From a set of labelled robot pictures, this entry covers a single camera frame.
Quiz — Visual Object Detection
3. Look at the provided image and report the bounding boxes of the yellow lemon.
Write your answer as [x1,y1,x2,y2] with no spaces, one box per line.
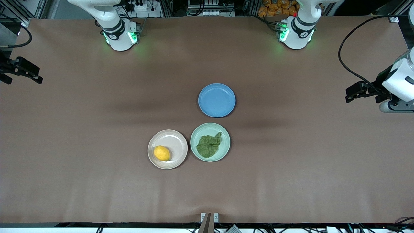
[153,145,171,162]

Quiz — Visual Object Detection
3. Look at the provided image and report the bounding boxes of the green lettuce leaf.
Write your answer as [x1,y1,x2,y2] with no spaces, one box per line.
[196,132,223,159]

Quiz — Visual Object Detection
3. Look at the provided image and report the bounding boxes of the orange snack bag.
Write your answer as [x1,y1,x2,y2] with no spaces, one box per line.
[258,0,300,17]

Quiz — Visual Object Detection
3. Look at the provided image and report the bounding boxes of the table cover sheet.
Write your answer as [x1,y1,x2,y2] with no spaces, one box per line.
[0,16,414,224]

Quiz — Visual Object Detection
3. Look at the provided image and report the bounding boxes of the white power strip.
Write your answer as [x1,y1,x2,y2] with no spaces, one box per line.
[124,1,156,12]

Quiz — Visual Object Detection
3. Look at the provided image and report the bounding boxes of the blue plate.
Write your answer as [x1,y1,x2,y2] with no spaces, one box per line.
[198,83,236,118]

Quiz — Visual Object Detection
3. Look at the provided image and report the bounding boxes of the light green plate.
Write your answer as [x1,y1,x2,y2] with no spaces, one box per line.
[190,122,231,162]

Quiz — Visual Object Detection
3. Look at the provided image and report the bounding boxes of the beige plate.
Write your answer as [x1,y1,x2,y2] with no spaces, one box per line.
[147,129,188,170]

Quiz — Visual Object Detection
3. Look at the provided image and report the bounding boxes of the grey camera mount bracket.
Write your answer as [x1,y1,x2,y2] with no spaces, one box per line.
[199,212,220,233]

